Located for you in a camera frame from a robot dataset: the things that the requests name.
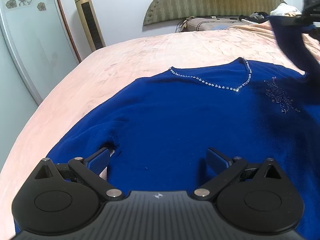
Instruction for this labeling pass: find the blue rhinestone-neck sweater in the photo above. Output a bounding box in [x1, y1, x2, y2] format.
[15, 15, 320, 240]

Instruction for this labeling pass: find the beige striped pillow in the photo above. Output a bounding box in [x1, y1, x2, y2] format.
[180, 17, 248, 31]

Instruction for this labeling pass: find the dark clothes pile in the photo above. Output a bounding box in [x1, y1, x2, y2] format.
[239, 11, 269, 23]

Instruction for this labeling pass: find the olive green upholstered headboard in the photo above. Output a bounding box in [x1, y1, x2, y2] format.
[143, 0, 284, 26]

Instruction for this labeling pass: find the pink bed sheet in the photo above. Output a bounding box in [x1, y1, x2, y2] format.
[1, 28, 319, 239]

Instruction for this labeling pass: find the gold tower fan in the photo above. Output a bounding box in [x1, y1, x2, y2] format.
[74, 0, 106, 52]

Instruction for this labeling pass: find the frosted floral wardrobe door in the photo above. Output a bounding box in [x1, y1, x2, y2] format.
[1, 0, 81, 105]

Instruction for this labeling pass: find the white quilt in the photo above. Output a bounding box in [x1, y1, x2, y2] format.
[270, 3, 302, 17]

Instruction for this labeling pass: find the orange peach blanket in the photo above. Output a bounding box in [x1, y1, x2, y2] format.
[229, 17, 319, 72]

